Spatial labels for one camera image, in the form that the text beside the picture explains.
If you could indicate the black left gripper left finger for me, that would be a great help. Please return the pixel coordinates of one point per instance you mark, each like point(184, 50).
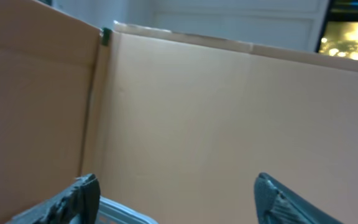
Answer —
point(78, 203)

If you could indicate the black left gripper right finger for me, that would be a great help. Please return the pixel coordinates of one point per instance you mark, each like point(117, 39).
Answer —
point(277, 204)

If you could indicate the grey mesh shopping basket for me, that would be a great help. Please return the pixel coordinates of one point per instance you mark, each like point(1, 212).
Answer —
point(111, 212)

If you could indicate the green corner clip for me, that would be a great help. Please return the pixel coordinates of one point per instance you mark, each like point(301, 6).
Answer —
point(105, 36)

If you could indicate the dark window with lights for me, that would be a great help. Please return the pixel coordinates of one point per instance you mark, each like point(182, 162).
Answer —
point(339, 32)

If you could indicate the brown cardboard wall panel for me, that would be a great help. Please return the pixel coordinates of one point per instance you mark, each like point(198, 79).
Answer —
point(174, 126)

